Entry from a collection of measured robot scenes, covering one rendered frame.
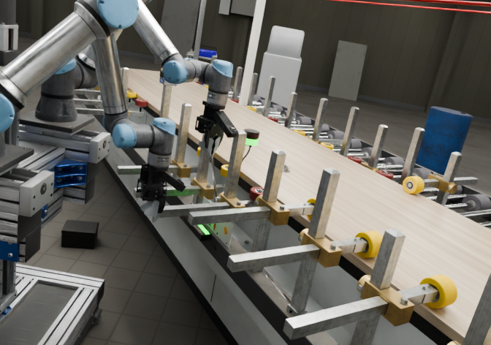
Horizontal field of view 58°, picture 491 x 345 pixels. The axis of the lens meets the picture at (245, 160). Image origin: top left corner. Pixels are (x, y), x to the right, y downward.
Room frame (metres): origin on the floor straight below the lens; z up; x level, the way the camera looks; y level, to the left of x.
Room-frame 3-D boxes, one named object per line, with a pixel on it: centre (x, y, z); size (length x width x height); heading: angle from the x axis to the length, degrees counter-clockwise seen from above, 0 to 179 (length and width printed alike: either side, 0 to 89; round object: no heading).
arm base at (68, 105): (1.65, 0.76, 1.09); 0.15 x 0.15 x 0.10
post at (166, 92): (2.22, 0.46, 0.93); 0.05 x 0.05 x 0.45; 34
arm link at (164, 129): (1.37, 0.28, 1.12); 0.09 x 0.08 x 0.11; 130
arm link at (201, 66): (1.60, 0.24, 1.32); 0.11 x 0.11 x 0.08; 72
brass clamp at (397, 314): (0.94, -0.39, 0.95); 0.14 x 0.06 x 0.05; 34
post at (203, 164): (1.79, 0.17, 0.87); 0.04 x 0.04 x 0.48; 34
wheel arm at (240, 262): (1.10, -0.22, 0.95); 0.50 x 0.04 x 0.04; 124
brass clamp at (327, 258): (1.15, -0.25, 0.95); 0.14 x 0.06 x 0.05; 34
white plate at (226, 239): (1.60, 0.07, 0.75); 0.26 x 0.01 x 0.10; 34
